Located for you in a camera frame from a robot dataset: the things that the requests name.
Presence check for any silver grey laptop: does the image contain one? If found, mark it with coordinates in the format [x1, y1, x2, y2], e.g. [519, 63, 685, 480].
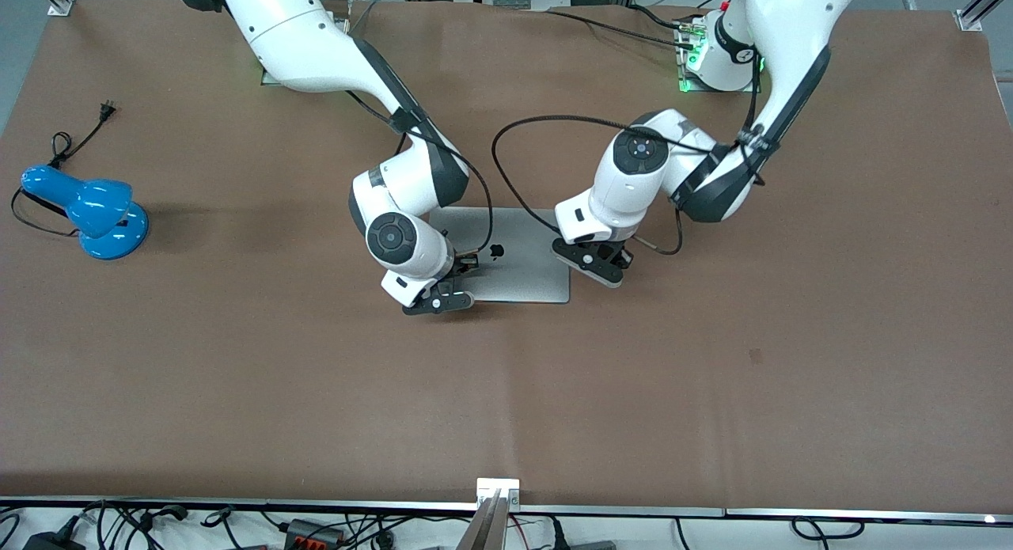
[427, 207, 571, 305]

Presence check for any brown table cover mat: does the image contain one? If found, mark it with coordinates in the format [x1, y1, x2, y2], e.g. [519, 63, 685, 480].
[0, 0, 1013, 514]

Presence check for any black orange power adapter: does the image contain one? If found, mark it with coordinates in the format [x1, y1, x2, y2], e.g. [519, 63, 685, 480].
[283, 518, 347, 548]

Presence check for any metal table edge strip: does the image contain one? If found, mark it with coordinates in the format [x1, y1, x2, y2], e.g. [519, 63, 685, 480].
[0, 496, 1013, 527]

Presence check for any blue desk lamp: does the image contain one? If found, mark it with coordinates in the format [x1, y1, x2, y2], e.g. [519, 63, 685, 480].
[20, 165, 150, 261]

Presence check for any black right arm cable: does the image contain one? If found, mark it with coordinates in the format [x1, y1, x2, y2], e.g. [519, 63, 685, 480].
[347, 89, 496, 255]

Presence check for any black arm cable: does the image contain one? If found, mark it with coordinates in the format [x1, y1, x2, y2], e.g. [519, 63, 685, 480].
[347, 89, 496, 255]
[491, 59, 767, 258]

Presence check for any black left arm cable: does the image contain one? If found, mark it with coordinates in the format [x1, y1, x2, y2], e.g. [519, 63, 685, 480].
[491, 59, 767, 258]

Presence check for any white mounting bracket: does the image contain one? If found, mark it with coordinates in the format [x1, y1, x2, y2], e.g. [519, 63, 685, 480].
[476, 477, 522, 510]

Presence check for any aluminium camera mount profile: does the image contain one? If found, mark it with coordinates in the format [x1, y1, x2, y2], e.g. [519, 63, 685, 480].
[455, 489, 508, 550]

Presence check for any black lamp power cord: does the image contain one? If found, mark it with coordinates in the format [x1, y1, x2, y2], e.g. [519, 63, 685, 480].
[9, 100, 120, 239]

